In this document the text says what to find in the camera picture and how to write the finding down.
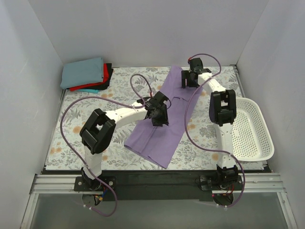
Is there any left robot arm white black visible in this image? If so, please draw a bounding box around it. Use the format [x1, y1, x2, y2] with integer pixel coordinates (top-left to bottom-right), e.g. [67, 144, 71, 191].
[80, 92, 170, 191]

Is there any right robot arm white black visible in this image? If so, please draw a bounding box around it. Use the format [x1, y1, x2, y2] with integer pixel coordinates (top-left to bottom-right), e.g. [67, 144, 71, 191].
[181, 55, 238, 190]

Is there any folded grey-blue t shirt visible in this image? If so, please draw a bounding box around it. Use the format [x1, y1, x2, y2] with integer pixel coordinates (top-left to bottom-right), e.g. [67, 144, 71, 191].
[60, 57, 104, 89]

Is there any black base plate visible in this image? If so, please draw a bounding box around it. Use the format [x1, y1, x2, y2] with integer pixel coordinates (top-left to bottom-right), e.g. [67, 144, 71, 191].
[73, 169, 246, 202]

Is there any white plastic basket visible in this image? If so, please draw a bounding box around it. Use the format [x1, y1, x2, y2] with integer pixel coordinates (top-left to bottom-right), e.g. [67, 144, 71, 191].
[232, 97, 275, 162]

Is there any purple t shirt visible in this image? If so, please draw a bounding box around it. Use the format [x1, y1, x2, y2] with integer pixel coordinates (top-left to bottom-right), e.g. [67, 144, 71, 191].
[123, 65, 203, 169]

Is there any aluminium frame rail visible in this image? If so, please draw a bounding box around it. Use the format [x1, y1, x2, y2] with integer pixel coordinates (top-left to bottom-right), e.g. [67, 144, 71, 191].
[21, 171, 297, 229]

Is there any folded teal t shirt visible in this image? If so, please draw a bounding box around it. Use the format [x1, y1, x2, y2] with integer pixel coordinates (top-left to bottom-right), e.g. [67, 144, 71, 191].
[80, 89, 99, 94]

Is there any folded red t shirt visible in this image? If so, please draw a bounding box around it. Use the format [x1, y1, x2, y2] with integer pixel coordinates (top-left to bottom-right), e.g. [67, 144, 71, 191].
[69, 63, 108, 91]

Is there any floral table cloth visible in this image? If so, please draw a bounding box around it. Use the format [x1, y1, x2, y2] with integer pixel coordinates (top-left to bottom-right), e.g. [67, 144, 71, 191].
[44, 66, 244, 171]

